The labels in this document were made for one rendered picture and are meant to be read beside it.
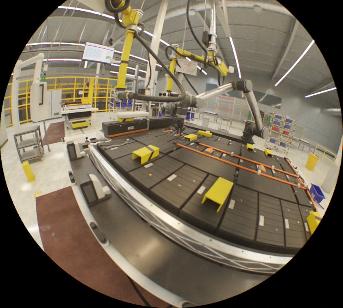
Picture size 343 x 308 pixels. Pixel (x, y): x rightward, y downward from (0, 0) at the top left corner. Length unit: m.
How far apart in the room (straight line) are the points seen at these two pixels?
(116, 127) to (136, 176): 0.61
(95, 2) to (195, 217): 1.05
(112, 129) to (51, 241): 1.53
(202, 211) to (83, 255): 1.32
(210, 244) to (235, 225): 0.11
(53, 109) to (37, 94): 6.54
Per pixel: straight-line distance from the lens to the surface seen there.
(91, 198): 0.58
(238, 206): 0.50
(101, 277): 1.40
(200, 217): 0.41
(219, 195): 0.44
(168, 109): 2.09
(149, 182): 0.49
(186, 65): 1.81
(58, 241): 1.70
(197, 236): 0.39
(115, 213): 0.55
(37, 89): 2.95
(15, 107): 3.96
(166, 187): 0.48
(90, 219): 0.61
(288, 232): 0.58
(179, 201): 0.43
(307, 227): 0.69
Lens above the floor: 1.33
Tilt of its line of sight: 17 degrees down
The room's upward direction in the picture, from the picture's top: 7 degrees clockwise
